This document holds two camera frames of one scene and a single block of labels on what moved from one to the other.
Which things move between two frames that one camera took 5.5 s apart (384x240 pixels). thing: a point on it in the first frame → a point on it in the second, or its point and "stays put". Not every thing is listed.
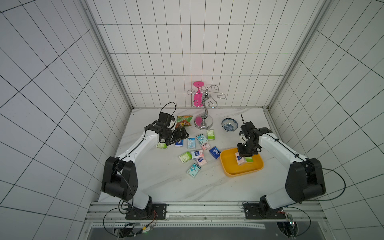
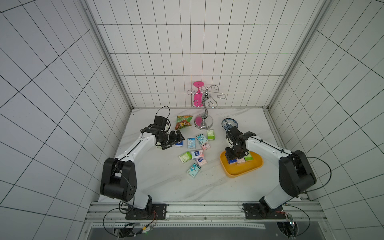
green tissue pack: [210, 135] stays put
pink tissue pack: [240, 160] stays put
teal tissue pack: [202, 140] stays put
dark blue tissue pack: [215, 152] → [233, 161]
